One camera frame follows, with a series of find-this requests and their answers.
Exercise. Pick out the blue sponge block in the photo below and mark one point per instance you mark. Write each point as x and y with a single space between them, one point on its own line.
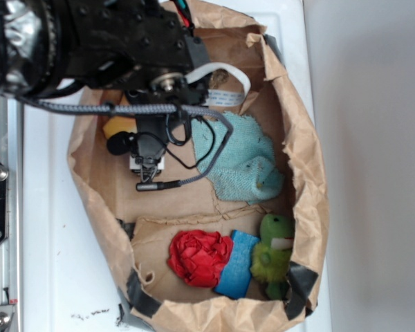
236 276

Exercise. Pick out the red crumpled cloth ball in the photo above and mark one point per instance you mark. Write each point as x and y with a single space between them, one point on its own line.
199 257

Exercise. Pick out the yellow sponge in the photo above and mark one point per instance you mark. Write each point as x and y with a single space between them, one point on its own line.
119 124

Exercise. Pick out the tape wrapped robot arm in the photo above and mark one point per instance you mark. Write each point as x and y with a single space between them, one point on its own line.
24 47

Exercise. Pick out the brown paper bag liner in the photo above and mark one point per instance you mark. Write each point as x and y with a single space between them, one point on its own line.
135 229

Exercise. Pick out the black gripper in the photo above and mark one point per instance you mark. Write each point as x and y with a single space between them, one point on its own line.
126 45

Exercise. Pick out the black gripper mounted camera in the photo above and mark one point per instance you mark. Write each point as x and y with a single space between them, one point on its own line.
155 131

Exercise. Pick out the light blue terry cloth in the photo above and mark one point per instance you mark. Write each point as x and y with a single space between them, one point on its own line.
246 168

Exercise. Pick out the green plush toy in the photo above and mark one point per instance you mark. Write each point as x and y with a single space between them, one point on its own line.
272 254

